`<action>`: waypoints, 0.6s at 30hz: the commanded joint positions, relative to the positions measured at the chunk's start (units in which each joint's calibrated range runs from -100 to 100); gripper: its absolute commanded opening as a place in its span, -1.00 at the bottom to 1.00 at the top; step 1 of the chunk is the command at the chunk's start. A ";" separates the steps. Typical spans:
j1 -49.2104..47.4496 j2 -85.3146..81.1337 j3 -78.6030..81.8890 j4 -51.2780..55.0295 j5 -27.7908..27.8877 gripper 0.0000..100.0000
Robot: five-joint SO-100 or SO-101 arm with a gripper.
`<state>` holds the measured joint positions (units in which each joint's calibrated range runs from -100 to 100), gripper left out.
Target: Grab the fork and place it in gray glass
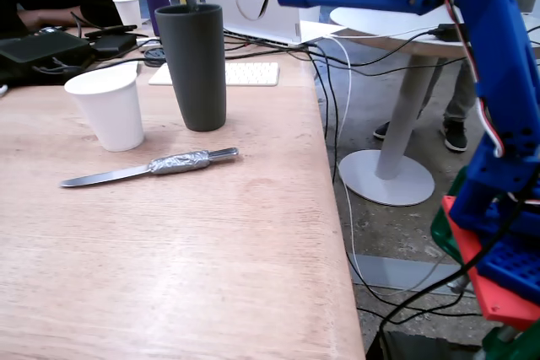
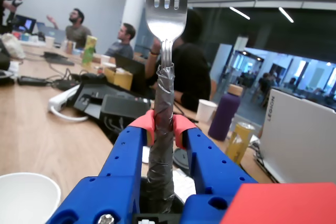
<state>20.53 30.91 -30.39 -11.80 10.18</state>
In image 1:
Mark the bare person forearm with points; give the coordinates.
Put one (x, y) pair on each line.
(46, 18)

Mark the small white paper cup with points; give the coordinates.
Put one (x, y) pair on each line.
(128, 12)

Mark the white laptop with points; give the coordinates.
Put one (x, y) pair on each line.
(280, 25)

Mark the black pen-like stick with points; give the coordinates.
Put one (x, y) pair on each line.
(109, 31)

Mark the round black puck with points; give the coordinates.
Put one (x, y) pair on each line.
(154, 56)

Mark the tall dark gray cup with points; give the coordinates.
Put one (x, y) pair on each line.
(198, 73)

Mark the small black box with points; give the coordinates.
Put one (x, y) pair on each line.
(114, 44)

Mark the white keyboard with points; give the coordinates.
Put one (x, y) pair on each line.
(253, 74)

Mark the black flat case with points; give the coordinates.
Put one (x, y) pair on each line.
(42, 46)

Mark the large white paper cup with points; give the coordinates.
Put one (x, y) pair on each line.
(114, 115)

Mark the dark sneaker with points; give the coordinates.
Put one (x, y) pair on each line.
(381, 130)
(455, 136)

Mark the black power adapter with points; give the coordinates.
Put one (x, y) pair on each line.
(447, 32)

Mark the gray trouser leg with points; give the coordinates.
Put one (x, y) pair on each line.
(462, 94)

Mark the green table clamp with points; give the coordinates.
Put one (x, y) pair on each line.
(443, 233)
(519, 347)

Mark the round white pedestal table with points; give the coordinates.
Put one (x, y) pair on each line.
(401, 103)

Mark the red robot base plate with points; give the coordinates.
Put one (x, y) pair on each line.
(498, 301)

